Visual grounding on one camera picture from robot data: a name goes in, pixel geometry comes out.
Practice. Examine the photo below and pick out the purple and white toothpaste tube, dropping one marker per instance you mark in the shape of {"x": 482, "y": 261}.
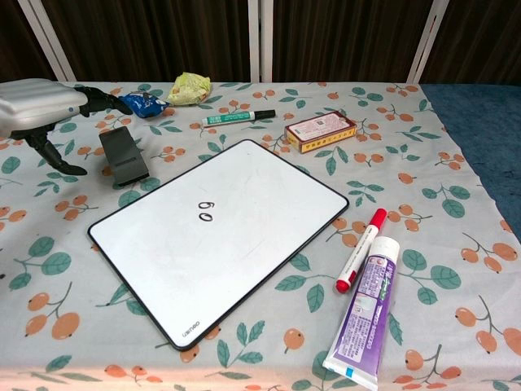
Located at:
{"x": 366, "y": 309}

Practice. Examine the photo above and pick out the red and yellow medicine box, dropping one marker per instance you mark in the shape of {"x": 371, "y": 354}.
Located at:
{"x": 321, "y": 131}

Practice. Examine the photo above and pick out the floral patterned tablecloth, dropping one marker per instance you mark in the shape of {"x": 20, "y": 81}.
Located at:
{"x": 407, "y": 203}

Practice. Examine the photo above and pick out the white dry-erase board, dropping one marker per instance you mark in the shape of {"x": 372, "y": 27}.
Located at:
{"x": 220, "y": 240}

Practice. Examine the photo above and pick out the red and white marker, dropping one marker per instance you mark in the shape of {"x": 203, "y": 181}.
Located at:
{"x": 362, "y": 248}

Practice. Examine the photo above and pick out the crumpled yellow-green snack wrapper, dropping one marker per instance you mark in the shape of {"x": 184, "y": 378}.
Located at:
{"x": 189, "y": 89}

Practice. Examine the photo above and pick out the white metal frame bar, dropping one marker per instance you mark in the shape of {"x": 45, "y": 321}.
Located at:
{"x": 260, "y": 40}
{"x": 427, "y": 40}
{"x": 46, "y": 38}

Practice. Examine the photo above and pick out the blue snack packet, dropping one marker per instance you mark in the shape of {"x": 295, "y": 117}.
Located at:
{"x": 143, "y": 104}

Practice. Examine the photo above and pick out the dark grey whiteboard eraser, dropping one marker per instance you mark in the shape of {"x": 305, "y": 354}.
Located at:
{"x": 122, "y": 154}

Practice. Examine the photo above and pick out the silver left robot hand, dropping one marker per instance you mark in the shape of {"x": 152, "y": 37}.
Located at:
{"x": 32, "y": 106}

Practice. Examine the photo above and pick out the dark blue cloth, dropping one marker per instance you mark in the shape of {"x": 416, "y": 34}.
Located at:
{"x": 480, "y": 134}

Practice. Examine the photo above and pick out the green marker with black cap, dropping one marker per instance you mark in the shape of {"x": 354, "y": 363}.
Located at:
{"x": 236, "y": 117}

